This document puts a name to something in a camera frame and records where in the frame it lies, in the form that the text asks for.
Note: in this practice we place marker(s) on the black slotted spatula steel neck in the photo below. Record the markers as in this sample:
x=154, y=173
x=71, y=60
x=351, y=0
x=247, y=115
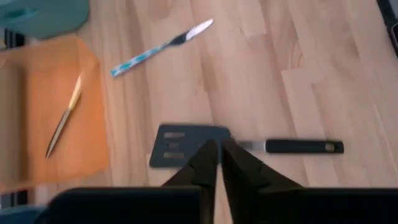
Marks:
x=202, y=137

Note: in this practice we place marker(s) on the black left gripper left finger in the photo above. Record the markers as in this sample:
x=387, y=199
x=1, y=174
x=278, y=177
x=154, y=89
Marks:
x=202, y=169

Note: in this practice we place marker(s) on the teal plastic bin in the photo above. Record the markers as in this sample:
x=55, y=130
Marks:
x=18, y=216
x=46, y=15

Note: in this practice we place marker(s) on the black table edge rail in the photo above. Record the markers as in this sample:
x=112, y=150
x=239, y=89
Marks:
x=390, y=18

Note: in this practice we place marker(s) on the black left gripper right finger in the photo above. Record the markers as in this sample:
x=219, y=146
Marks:
x=245, y=174

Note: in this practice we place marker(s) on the orange plastic tray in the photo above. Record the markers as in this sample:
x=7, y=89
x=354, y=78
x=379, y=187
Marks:
x=93, y=124

